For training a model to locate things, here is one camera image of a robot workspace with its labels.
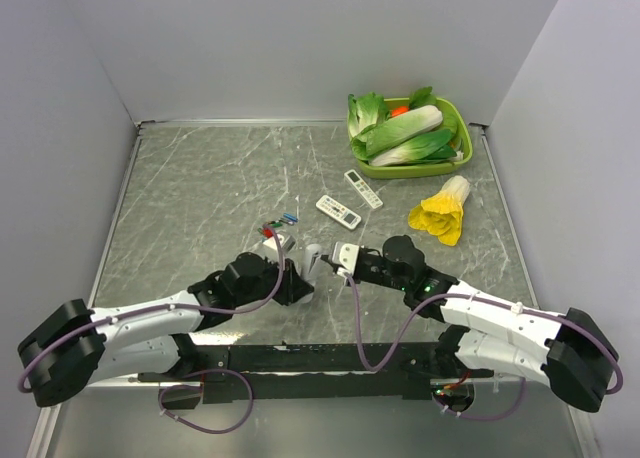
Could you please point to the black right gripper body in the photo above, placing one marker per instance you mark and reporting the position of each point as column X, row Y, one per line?
column 374, row 271

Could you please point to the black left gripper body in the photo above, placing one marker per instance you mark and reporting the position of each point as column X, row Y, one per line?
column 285, row 293

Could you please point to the white remote with orange button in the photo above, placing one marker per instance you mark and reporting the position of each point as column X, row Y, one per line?
column 311, row 263

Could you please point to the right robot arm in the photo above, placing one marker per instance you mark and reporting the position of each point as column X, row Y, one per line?
column 567, row 352

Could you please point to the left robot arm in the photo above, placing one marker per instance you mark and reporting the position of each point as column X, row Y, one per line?
column 77, row 345

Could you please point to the white remote with coloured buttons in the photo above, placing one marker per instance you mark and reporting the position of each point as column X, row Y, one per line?
column 338, row 212

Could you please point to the small white remote with display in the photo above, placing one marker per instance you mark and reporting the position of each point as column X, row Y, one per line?
column 363, row 189

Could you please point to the yellow toy cabbage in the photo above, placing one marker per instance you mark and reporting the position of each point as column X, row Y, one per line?
column 441, row 215

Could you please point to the toy cabbage middle of basket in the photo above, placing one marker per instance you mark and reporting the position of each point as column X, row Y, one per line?
column 397, row 130

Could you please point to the toy bok choy dark green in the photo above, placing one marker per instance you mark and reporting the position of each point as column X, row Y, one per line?
column 431, row 146

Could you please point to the toy lettuce left in basket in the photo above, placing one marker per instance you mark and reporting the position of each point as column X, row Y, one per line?
column 365, row 111

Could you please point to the orange toy carrot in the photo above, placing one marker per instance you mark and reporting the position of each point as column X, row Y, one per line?
column 400, row 110

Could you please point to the green plastic basket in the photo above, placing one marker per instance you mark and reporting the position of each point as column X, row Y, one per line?
column 460, row 142

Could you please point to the small green leaf toy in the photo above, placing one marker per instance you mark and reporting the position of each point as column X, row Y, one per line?
column 422, row 97

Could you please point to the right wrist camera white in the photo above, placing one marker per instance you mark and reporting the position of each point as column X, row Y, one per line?
column 343, row 258

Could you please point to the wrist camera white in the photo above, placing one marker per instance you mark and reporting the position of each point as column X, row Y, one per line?
column 343, row 258
column 277, row 246

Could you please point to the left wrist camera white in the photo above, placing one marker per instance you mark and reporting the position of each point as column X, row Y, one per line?
column 277, row 246

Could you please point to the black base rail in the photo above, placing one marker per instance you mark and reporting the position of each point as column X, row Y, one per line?
column 310, row 371

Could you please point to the aluminium table frame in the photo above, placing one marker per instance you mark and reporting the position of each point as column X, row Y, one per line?
column 192, row 199

